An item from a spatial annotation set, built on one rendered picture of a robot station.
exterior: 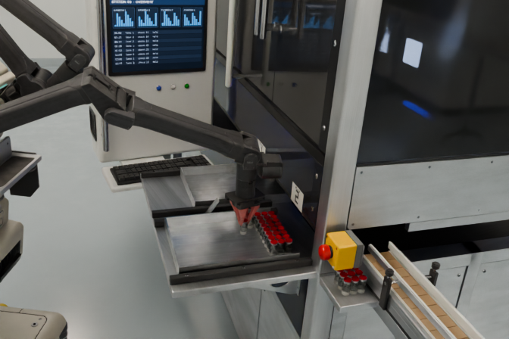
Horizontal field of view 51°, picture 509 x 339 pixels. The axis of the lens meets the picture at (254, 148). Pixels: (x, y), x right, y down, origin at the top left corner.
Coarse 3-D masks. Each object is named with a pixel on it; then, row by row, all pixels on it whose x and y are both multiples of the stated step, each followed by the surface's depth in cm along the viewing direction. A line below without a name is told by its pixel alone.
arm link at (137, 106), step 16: (128, 96) 132; (112, 112) 124; (128, 112) 126; (144, 112) 129; (160, 112) 132; (128, 128) 128; (160, 128) 133; (176, 128) 134; (192, 128) 135; (208, 128) 138; (208, 144) 139; (224, 144) 139; (240, 144) 140; (256, 144) 144; (240, 160) 143
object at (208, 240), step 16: (176, 224) 163; (192, 224) 165; (208, 224) 166; (224, 224) 166; (176, 240) 156; (192, 240) 157; (208, 240) 157; (224, 240) 158; (240, 240) 159; (256, 240) 159; (176, 256) 143; (192, 256) 149; (208, 256) 150; (224, 256) 150; (240, 256) 151; (256, 256) 152; (272, 256) 146; (288, 256) 148
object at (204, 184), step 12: (180, 168) 194; (192, 168) 195; (204, 168) 197; (216, 168) 198; (228, 168) 200; (192, 180) 192; (204, 180) 193; (216, 180) 194; (228, 180) 194; (264, 180) 196; (192, 192) 184; (204, 192) 184; (216, 192) 185; (264, 192) 188; (276, 192) 188; (192, 204) 175; (204, 204) 173
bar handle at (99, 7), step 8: (96, 0) 187; (96, 8) 189; (104, 24) 191; (104, 32) 192; (104, 40) 193; (104, 48) 194; (104, 56) 195; (104, 64) 196; (104, 72) 197; (104, 120) 205; (104, 128) 206; (104, 136) 207; (104, 144) 209
